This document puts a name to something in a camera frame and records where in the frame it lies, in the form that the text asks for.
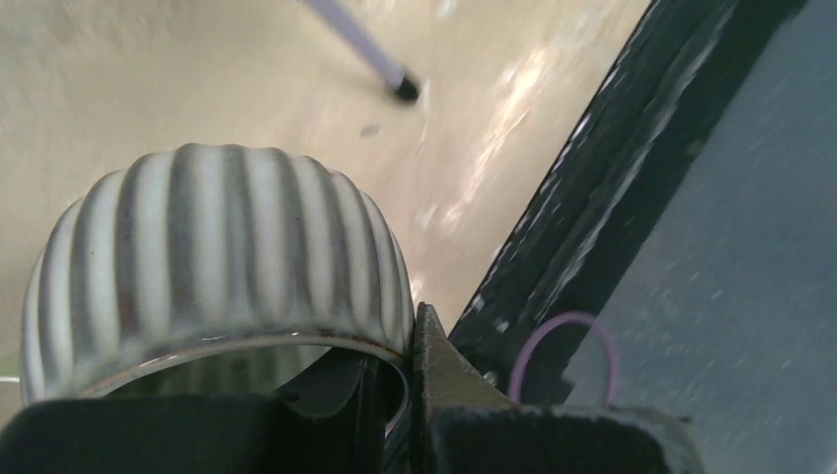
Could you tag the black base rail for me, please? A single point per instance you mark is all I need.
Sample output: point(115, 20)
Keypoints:
point(629, 152)

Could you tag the perforated music stand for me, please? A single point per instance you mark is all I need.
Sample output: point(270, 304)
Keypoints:
point(398, 80)

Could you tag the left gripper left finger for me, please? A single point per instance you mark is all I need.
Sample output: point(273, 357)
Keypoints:
point(330, 418)

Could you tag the grey ribbed mug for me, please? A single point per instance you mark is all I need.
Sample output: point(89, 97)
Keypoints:
point(213, 268)

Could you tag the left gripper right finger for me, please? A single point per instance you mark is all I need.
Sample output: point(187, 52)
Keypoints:
point(462, 424)

